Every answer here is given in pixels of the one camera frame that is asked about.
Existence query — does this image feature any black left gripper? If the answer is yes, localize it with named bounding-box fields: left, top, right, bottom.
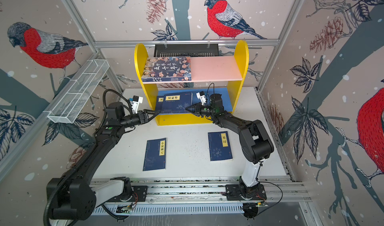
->
left=120, top=109, right=159, bottom=129

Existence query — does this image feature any colourful illustrated thick book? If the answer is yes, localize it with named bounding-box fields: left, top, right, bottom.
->
left=141, top=57, right=192, bottom=82

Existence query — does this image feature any blue book yellow label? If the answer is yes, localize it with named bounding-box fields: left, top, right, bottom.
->
left=155, top=96, right=165, bottom=114

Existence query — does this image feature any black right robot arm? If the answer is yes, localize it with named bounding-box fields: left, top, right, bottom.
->
left=186, top=94, right=274, bottom=188

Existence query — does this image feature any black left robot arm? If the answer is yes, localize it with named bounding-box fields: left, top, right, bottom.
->
left=43, top=95, right=159, bottom=226

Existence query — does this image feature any yellow pink blue bookshelf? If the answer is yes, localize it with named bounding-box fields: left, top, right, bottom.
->
left=134, top=39, right=250, bottom=127

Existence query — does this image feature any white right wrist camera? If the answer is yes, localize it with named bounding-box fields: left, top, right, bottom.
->
left=196, top=91, right=207, bottom=106

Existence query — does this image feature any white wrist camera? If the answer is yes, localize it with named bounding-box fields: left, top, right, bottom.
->
left=196, top=91, right=207, bottom=106
left=130, top=96, right=143, bottom=114

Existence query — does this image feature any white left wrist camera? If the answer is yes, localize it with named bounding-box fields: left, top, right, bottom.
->
left=130, top=96, right=143, bottom=114

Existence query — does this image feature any horizontal aluminium frame bar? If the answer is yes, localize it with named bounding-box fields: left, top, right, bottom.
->
left=94, top=39, right=280, bottom=49

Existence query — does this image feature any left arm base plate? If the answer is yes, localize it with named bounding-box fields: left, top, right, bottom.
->
left=113, top=186, right=148, bottom=203

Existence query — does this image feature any white wire mesh basket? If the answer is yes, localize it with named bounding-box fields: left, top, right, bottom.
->
left=48, top=59, right=110, bottom=124

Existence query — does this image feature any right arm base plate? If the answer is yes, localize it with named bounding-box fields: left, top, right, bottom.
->
left=223, top=183, right=267, bottom=201

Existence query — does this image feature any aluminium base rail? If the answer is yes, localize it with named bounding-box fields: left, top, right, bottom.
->
left=86, top=177, right=310, bottom=216

